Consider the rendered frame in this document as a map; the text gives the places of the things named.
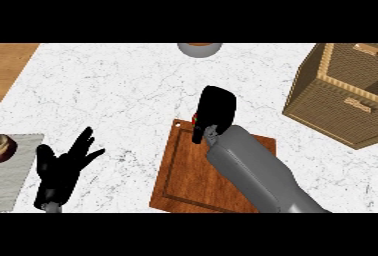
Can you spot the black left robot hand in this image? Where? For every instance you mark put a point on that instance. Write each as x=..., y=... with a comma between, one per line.
x=59, y=173

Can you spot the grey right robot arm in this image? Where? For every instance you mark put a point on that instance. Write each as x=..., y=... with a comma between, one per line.
x=251, y=166

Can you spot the red tomato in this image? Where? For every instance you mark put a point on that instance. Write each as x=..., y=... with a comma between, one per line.
x=194, y=119

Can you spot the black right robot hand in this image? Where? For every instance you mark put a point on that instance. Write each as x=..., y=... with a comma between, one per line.
x=216, y=106

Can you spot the brown wicker basket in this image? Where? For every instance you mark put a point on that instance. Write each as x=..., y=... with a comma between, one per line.
x=334, y=96

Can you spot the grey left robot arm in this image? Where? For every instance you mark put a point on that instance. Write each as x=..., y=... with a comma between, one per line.
x=52, y=207

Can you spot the brown cupcake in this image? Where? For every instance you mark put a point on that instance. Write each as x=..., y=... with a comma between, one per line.
x=6, y=148

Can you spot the brown wooden cutting board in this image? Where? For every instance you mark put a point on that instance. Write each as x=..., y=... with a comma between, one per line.
x=197, y=180

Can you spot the grey placemat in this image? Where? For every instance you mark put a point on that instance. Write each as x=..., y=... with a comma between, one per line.
x=17, y=170

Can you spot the grey round bowl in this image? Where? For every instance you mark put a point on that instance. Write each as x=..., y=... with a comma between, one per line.
x=200, y=50

